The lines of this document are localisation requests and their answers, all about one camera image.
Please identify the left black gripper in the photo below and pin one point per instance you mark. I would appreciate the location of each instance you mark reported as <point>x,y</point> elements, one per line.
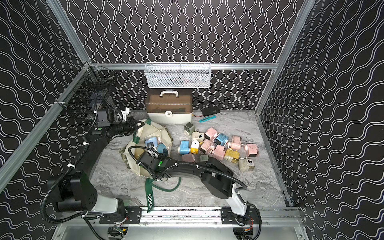
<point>132,125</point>

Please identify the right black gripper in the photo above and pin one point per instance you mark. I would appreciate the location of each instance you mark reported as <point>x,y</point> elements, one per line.
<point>161,158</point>

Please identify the cream tote bag green handles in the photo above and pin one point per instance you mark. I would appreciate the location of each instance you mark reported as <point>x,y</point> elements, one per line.
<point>136,147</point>

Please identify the blue rounded pencil sharpener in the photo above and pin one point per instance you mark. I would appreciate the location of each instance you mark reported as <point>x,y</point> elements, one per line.
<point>184,148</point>

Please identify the dusty pink small sharpener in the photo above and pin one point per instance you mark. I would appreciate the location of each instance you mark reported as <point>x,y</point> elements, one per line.
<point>188,158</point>

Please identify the yellow pencil sharpener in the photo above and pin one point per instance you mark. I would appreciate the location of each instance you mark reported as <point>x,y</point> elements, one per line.
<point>195,145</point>

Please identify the pale green small sharpener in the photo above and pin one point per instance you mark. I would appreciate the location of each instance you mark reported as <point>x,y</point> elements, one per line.
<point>204,158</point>

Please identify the cream white pencil sharpener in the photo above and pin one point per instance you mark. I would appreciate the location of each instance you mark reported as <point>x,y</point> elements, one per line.
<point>198,136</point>

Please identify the green pencil sharpener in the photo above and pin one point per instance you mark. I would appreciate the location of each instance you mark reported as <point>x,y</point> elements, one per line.
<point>189,128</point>

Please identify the pink boxy pencil sharpener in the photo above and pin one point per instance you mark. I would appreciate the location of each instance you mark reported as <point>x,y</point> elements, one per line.
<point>206,147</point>

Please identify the blue square pencil sharpener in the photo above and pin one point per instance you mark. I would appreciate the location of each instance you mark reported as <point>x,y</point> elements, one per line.
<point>221,139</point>

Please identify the olive yellow square sharpener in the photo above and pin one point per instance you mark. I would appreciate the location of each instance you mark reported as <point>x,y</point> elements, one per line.
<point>232,156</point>

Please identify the pink round pencil sharpener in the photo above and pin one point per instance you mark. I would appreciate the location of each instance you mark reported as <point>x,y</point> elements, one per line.
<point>236,143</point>

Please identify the cream cartoon pencil sharpener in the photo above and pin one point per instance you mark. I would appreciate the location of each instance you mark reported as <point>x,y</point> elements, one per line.
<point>246,165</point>

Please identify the pink square pencil sharpener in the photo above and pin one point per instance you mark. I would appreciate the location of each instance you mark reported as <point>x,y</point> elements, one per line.
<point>251,150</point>

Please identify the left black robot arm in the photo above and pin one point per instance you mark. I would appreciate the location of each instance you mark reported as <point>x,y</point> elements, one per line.
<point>71,194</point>

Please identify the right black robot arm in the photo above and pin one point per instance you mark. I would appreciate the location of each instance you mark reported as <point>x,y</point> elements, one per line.
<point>214,175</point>

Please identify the light blue pencil sharpener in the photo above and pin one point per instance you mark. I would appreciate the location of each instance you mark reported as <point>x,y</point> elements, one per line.
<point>151,142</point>

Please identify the brown lid white toolbox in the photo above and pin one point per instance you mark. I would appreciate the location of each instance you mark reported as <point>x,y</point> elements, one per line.
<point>170,106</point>

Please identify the teal utility knife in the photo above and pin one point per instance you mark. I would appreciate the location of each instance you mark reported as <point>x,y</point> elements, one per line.
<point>207,118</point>

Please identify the black battery pack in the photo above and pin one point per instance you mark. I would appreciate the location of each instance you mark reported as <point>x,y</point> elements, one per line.
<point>210,111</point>

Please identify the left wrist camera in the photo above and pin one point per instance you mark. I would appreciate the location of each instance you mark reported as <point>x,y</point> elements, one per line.
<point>108,117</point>

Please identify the black wire basket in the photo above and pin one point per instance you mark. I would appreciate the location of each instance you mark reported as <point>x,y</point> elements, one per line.
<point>91,93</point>

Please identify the white wire mesh basket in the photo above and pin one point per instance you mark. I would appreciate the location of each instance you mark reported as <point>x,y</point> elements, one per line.
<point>178,75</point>

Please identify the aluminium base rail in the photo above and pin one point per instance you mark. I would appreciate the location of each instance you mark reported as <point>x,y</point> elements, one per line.
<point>205,217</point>

